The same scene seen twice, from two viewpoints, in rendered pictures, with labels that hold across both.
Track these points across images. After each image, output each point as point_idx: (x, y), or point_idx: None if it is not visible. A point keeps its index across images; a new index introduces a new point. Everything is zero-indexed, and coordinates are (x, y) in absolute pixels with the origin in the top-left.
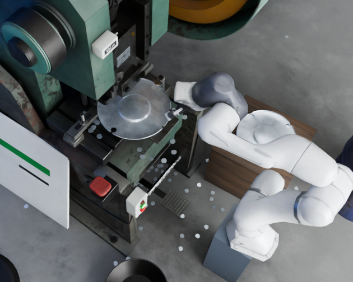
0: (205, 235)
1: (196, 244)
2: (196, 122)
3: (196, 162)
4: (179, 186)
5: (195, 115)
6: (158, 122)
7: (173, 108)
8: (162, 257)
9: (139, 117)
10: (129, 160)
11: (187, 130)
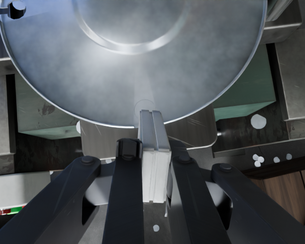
0: (164, 236)
1: (145, 236)
2: (276, 142)
3: (239, 149)
4: (193, 156)
5: (286, 133)
6: (148, 97)
7: (165, 145)
8: (99, 212)
9: (112, 37)
10: (51, 109)
11: (251, 128)
